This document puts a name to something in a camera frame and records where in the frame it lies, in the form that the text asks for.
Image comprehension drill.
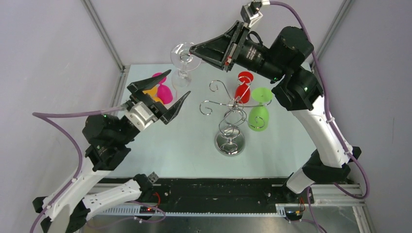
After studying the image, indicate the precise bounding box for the clear wine glass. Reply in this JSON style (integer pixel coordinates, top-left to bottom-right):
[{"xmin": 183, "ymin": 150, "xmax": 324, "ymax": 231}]
[{"xmin": 170, "ymin": 42, "xmax": 201, "ymax": 91}]

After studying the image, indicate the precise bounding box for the orange wine glass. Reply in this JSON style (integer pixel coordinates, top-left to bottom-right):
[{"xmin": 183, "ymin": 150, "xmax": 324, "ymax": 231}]
[{"xmin": 143, "ymin": 86, "xmax": 164, "ymax": 104}]

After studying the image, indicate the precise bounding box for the right circuit board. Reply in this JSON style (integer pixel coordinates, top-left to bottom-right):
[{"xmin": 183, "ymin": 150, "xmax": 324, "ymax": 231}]
[{"xmin": 285, "ymin": 211, "xmax": 303, "ymax": 222}]

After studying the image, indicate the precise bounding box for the green wine glass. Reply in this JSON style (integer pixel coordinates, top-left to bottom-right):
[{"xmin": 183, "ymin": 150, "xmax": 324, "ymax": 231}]
[{"xmin": 248, "ymin": 87, "xmax": 273, "ymax": 132}]

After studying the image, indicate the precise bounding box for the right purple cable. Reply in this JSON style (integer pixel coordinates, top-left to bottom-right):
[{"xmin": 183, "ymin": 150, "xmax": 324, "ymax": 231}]
[{"xmin": 269, "ymin": 0, "xmax": 371, "ymax": 233}]

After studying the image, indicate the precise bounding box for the red wine glass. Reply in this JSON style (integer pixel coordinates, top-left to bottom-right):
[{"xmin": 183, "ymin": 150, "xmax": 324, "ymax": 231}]
[{"xmin": 235, "ymin": 71, "xmax": 254, "ymax": 104}]

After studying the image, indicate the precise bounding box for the right aluminium frame post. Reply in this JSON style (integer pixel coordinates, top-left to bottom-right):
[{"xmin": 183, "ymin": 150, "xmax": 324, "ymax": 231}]
[{"xmin": 316, "ymin": 0, "xmax": 355, "ymax": 61}]

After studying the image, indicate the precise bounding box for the chrome wine glass rack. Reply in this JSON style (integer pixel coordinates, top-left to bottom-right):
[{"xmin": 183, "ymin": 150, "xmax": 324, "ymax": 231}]
[{"xmin": 199, "ymin": 89, "xmax": 258, "ymax": 157}]

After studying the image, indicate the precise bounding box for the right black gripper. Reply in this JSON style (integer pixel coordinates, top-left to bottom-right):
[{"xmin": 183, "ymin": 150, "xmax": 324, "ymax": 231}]
[{"xmin": 189, "ymin": 21, "xmax": 286, "ymax": 83}]

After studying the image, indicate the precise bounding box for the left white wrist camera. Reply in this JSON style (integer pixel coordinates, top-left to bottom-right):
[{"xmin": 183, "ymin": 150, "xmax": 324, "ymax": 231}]
[{"xmin": 124, "ymin": 101, "xmax": 158, "ymax": 132}]

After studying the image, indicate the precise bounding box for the aluminium frame post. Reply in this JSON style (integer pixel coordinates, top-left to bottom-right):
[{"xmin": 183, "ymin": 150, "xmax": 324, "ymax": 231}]
[
  {"xmin": 316, "ymin": 0, "xmax": 355, "ymax": 61},
  {"xmin": 81, "ymin": 0, "xmax": 125, "ymax": 72}
]

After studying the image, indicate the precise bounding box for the circuit board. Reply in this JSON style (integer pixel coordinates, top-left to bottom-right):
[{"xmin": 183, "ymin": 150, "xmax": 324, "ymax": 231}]
[
  {"xmin": 285, "ymin": 211, "xmax": 303, "ymax": 222},
  {"xmin": 139, "ymin": 206, "xmax": 156, "ymax": 214}
]

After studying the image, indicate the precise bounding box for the left circuit board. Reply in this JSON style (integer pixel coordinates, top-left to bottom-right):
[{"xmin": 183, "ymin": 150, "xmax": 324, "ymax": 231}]
[{"xmin": 139, "ymin": 206, "xmax": 156, "ymax": 214}]

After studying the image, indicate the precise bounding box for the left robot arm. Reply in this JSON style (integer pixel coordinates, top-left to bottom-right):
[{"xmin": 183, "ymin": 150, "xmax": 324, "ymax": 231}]
[{"xmin": 33, "ymin": 71, "xmax": 185, "ymax": 233}]

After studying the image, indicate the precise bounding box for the left aluminium frame post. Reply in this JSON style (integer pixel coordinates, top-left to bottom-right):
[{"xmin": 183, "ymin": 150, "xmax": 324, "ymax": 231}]
[{"xmin": 81, "ymin": 0, "xmax": 125, "ymax": 72}]

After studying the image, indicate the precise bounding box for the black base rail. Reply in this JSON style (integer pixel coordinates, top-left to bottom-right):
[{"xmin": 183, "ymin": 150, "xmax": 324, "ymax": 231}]
[{"xmin": 136, "ymin": 178, "xmax": 314, "ymax": 214}]

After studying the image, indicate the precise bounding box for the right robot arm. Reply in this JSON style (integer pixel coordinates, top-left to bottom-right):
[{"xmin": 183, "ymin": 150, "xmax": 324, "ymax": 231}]
[{"xmin": 189, "ymin": 21, "xmax": 361, "ymax": 203}]

